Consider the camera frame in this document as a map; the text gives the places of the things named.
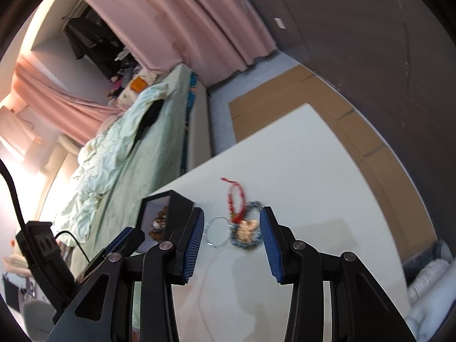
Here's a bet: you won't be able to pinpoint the grey chair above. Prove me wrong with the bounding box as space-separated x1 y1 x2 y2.
23 299 54 342

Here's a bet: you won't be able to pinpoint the bed with green sheet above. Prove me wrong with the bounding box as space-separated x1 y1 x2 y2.
46 63 213 257

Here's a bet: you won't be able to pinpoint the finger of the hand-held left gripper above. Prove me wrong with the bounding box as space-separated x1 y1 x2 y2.
76 226 145 284

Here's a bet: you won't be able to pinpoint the pale green duvet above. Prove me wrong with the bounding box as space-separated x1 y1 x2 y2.
53 83 171 243

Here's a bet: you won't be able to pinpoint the clear thin bangle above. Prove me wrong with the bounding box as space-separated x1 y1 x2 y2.
204 217 233 249

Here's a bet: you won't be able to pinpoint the white cloth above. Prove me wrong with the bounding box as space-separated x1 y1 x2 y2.
406 259 451 333

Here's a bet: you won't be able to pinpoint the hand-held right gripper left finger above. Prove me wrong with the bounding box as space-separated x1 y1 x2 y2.
46 207 205 342

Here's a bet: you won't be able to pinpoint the black garment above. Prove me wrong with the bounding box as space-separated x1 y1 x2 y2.
133 100 165 146

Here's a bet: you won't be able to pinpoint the wide pink curtain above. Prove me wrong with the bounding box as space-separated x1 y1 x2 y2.
66 0 278 82

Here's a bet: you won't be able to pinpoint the plush toys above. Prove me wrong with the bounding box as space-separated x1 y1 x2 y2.
106 68 132 98

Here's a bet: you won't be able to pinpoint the thin black cable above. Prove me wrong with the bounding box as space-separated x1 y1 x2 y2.
53 231 91 264

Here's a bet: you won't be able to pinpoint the cream patterned blanket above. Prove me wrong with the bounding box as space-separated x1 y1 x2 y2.
117 67 158 105

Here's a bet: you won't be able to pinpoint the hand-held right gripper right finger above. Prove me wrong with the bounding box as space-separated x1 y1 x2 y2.
259 206 417 342

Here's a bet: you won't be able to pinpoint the black box white inside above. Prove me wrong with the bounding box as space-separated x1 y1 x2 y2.
137 190 195 257

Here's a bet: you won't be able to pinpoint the tied-back pink curtain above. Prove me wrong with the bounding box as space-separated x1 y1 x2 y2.
11 55 125 146

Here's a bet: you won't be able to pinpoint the blue beaded bracelet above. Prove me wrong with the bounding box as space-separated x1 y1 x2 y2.
231 202 265 251

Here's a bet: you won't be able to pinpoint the hanging dark clothes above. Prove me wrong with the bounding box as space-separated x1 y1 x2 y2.
64 16 125 79

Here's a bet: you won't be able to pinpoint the red string bracelet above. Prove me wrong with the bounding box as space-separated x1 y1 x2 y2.
220 176 247 221

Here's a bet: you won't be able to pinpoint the flat brown cardboard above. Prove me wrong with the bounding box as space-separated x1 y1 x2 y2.
228 65 438 262

